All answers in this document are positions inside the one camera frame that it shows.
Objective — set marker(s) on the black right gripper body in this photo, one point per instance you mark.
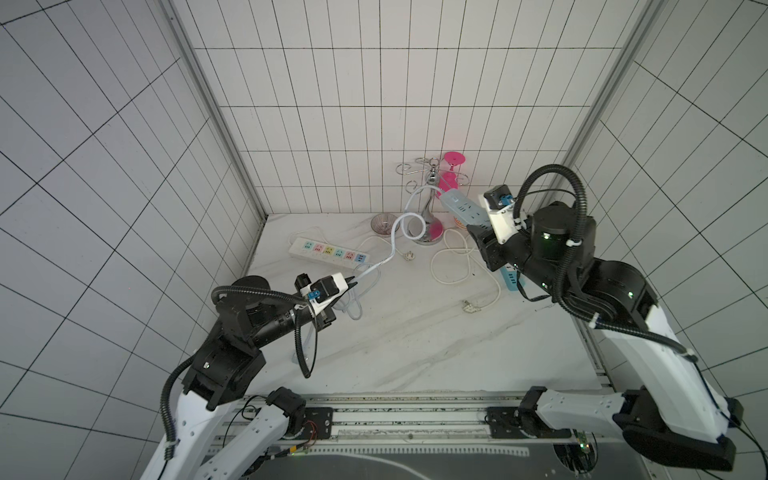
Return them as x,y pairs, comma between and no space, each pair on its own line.
491,251

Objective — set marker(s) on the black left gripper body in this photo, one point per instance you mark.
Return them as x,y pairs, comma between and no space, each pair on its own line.
327,315

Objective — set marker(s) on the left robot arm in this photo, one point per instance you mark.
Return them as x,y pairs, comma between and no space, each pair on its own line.
203,390

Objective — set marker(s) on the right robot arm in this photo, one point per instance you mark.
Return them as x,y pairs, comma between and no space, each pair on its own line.
546,234

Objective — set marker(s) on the teal USB power strip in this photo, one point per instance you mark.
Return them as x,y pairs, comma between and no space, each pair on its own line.
510,276

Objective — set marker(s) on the white strip with colourful sockets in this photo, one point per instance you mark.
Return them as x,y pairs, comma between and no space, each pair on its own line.
323,252

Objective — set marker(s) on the pink plastic goblet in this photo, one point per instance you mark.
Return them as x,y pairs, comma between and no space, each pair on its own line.
449,178

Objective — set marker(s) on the striped grey bowl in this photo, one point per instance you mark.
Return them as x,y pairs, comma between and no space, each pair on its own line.
383,223

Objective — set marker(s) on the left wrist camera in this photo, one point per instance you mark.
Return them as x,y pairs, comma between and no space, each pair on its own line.
303,282

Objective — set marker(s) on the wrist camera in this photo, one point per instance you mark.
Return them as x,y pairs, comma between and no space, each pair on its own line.
303,282
499,204

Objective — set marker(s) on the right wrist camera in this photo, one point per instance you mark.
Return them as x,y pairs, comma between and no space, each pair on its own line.
499,204

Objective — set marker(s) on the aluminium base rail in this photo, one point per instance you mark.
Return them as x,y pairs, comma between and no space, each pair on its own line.
422,419

